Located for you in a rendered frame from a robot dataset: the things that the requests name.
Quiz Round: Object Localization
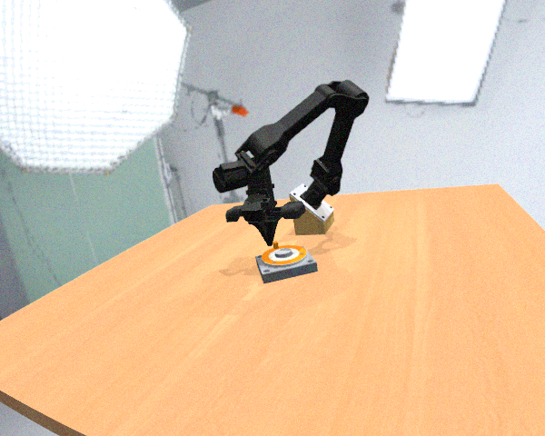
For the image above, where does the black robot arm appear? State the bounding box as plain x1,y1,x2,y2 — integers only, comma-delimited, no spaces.
213,80,370,222

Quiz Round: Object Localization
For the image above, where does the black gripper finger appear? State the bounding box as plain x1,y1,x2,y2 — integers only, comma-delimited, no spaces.
248,215,270,246
263,217,282,246

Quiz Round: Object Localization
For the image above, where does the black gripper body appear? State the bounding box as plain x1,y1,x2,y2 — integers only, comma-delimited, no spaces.
225,181,306,223

